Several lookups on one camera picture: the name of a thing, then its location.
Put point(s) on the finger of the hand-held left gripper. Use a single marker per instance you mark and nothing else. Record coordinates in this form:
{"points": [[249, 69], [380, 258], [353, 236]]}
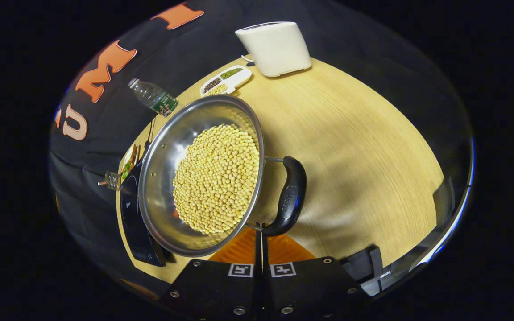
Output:
{"points": [[141, 290]]}

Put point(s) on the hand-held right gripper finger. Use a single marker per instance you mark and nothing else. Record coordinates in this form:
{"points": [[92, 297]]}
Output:
{"points": [[259, 254], [265, 256]]}

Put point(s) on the black induction cooktop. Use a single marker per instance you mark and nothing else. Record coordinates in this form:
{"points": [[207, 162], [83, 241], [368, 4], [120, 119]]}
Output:
{"points": [[134, 223]]}

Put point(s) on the pile of soybeans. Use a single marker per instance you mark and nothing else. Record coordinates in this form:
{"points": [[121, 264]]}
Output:
{"points": [[217, 178]]}

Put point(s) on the sandwich with lettuce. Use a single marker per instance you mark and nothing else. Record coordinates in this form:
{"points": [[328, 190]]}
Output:
{"points": [[128, 162]]}

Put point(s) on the white divided dish of beans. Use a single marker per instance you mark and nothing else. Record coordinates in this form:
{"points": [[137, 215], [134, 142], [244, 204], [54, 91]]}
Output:
{"points": [[228, 80]]}

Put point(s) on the clear plastic bottle green label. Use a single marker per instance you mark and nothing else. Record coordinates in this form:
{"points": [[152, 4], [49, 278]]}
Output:
{"points": [[152, 96]]}

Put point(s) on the white countertop appliance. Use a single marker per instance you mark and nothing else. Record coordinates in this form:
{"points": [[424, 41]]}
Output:
{"points": [[277, 47]]}

